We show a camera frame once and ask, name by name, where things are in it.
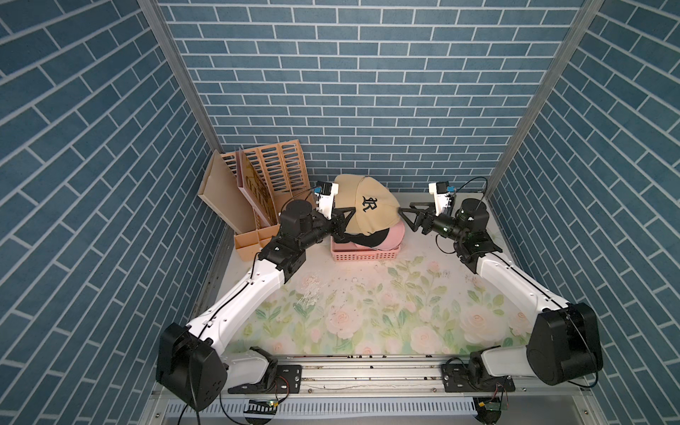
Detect floral table mat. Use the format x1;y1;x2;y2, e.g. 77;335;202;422
227;231;531;355

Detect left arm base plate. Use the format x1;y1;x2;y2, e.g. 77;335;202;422
228;365;302;398

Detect orange plastic file organizer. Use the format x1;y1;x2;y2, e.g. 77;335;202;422
234;140;311;261

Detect black baseball cap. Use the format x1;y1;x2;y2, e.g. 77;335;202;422
333;228;390;248

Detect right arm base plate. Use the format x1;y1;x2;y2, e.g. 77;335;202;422
441;363;516;393

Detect beige cardboard folder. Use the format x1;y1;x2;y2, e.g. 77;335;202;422
198;151;256;234

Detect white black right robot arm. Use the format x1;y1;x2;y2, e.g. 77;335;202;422
398;198;604;392

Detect beige baseball cap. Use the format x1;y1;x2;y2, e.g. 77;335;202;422
334;175;401;236

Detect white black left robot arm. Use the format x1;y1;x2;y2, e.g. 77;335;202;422
156;200;356;412

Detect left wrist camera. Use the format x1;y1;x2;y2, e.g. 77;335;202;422
313;181;339;215

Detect wanted poster book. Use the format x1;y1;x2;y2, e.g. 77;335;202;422
236;150;278;227

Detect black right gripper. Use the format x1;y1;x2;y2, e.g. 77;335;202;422
399;204;466;246

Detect pink plastic basket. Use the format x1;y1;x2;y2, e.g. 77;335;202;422
331;239;402;261

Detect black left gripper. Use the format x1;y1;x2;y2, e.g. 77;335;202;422
295;205;354;251

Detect aluminium mounting rail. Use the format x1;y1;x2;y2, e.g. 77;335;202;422
141;356;606;424

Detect pink baseball cap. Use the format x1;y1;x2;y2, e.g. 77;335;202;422
374;221;406;251

